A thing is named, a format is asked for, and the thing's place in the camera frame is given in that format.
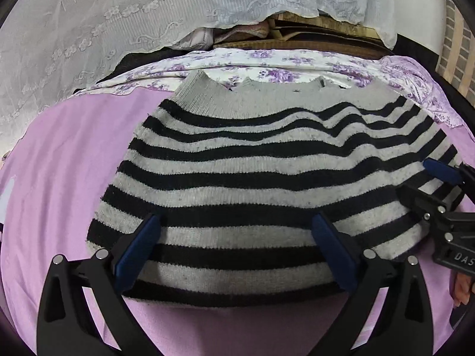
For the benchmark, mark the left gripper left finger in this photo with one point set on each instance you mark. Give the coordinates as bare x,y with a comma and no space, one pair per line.
65,325

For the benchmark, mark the purple floral bed sheet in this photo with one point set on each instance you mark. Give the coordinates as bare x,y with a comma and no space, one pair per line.
230,67

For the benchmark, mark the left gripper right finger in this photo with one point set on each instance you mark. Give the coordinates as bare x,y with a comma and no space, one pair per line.
404,326

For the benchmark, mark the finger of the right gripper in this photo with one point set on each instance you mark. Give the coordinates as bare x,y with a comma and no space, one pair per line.
424,205
461,176

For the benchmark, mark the person's right hand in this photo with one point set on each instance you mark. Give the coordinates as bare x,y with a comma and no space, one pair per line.
463,288

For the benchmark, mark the brown wooden furniture under cover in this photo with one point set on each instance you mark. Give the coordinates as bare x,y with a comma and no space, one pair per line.
287,31

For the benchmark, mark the beige checked curtain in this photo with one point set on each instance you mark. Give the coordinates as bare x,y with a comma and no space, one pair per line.
456,61

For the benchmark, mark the lilac fleece blanket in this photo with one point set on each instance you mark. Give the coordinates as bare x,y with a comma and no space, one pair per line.
51,185

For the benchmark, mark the black grey striped knit sweater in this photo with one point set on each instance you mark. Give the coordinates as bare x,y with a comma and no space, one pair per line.
236,176

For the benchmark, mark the white lace cloth cover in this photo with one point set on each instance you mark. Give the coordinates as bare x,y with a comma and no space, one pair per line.
50,48

